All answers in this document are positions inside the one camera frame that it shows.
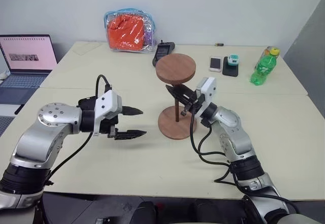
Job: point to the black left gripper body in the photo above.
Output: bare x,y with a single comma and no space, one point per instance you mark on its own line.
110,126

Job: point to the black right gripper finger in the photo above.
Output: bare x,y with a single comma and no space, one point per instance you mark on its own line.
181,91
180,98

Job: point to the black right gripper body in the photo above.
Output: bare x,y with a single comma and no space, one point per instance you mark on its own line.
194,100

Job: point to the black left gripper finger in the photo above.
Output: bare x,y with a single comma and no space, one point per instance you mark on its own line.
130,134
133,110

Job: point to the wooden pole with round top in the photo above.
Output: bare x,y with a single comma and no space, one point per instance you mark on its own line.
175,67

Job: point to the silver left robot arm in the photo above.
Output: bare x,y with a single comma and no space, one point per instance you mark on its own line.
50,114

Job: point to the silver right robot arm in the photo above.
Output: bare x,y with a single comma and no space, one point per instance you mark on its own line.
229,122

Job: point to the round wooden base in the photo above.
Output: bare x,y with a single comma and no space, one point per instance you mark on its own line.
168,127

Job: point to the white smartphone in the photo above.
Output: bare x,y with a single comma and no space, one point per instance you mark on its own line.
215,64

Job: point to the black handheld terminal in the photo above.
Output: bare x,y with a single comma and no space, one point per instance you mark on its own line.
162,52

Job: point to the black smartphone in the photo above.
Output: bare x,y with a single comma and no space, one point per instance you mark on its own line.
230,70

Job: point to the small teal white gadget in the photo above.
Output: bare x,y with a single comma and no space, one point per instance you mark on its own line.
233,59

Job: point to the purple pouch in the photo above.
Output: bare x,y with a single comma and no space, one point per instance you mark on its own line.
149,37

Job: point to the clear plastic zip bag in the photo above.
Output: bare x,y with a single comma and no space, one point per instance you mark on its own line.
149,23

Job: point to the green plastic soda bottle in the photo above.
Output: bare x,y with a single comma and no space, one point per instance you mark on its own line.
262,69

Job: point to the orange cloth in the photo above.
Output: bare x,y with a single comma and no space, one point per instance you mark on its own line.
124,32

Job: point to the dark rounded robot shape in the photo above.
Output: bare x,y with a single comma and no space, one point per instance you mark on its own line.
149,212
215,211

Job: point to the dark mesh panel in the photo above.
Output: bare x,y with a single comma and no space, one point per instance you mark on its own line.
4,125

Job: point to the blue grey laptop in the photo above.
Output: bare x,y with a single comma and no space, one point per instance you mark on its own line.
25,56

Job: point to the white computer mouse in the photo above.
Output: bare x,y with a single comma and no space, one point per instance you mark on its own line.
3,75

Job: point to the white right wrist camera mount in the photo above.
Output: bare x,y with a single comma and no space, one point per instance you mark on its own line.
208,92

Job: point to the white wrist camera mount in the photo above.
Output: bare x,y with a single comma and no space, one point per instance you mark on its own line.
208,92
108,103

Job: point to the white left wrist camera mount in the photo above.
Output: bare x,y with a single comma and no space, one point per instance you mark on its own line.
108,103

